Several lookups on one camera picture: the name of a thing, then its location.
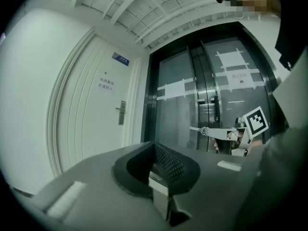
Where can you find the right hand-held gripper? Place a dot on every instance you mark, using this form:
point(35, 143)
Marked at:
point(255, 123)

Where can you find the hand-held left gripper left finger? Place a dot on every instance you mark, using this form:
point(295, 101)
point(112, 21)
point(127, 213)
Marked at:
point(96, 201)

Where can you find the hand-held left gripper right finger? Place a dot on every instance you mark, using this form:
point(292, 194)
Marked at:
point(216, 196)

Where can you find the white door with handle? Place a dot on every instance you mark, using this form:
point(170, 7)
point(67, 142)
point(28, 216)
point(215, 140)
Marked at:
point(84, 129)

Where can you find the person's right forearm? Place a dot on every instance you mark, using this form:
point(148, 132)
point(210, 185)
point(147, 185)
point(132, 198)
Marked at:
point(256, 144)

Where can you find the glass door leaf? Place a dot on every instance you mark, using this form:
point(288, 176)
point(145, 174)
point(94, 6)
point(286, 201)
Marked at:
point(175, 119)
point(226, 105)

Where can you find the dark glass double door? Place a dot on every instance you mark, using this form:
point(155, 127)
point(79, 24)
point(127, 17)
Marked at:
point(150, 100)

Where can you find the dark metal door lock plate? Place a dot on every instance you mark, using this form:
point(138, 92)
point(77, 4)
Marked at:
point(122, 117)

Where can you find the paper sign red characters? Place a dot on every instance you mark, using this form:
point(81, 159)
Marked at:
point(105, 85)

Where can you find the blue and white sign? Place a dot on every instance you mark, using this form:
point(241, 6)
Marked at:
point(120, 58)

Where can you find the person's right hand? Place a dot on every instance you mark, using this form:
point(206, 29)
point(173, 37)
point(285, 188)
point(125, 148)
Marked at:
point(233, 136)

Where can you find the white taped notice with icon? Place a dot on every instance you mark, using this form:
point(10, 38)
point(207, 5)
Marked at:
point(237, 79)

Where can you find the white taped paper sheet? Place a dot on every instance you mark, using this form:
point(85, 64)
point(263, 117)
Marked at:
point(175, 89)
point(232, 59)

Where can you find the white ceiling pipes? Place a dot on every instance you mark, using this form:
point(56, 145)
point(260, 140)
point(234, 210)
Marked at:
point(168, 20)

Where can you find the grey gripper camera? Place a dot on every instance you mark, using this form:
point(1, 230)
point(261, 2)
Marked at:
point(239, 121)

